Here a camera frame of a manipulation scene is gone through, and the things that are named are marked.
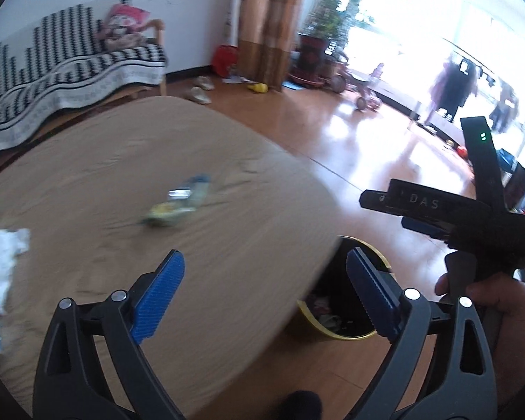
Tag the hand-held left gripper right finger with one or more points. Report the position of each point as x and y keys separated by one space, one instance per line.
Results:
x=372 y=291

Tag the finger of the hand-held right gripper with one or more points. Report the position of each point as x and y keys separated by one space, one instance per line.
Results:
x=422 y=227
x=375 y=200

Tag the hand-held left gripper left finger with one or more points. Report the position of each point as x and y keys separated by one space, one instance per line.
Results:
x=159 y=291

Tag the black bin with gold rim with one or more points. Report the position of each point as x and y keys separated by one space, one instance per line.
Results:
x=332 y=271

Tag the pile of wrappers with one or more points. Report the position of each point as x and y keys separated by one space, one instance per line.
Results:
x=328 y=319

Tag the green and blue snack wrapper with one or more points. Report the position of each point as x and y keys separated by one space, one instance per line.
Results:
x=179 y=203

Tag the person's right hand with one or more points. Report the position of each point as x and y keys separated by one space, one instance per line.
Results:
x=512 y=315

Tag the dark woven basket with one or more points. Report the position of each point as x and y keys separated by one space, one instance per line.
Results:
x=518 y=186

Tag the blue bag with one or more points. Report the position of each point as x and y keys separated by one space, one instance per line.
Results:
x=506 y=159

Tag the red ball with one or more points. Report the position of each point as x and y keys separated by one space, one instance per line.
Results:
x=463 y=152

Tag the pink kids tricycle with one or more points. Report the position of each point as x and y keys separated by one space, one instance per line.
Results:
x=369 y=94

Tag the grey kids tricycle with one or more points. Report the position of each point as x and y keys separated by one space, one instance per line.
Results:
x=340 y=76

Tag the small hanging clothes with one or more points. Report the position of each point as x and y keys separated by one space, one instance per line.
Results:
x=505 y=105

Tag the pink hanging coat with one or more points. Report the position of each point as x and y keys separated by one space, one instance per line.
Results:
x=437 y=87

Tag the person's dark shoe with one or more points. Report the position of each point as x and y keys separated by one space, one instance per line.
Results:
x=301 y=407

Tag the wheeled pot tray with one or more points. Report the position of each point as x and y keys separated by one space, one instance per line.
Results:
x=306 y=81

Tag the black hanging coat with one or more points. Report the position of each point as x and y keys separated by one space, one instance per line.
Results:
x=459 y=83

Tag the dark red plant pot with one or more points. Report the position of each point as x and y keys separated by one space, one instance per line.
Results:
x=314 y=54

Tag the white and blue crumpled wrapper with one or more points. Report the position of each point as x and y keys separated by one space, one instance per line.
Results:
x=0 y=267

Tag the yellow toy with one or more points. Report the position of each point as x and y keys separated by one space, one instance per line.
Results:
x=257 y=88

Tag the metal clothes rack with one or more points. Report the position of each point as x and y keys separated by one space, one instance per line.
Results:
x=485 y=68

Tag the paper sheet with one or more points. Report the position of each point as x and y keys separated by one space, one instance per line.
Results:
x=236 y=80

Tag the green potted plant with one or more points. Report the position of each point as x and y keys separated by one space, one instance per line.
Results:
x=332 y=13

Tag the beige slipper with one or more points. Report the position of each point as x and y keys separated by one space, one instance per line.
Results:
x=197 y=95
x=204 y=83

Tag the red bag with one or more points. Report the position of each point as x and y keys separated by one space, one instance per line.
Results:
x=225 y=61

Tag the brown patterned curtain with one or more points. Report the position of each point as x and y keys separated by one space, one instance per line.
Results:
x=271 y=22

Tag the pink cartoon cushion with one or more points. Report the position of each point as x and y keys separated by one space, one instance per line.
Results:
x=122 y=24

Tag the wooden sofa frame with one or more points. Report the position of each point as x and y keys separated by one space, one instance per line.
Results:
x=159 y=35

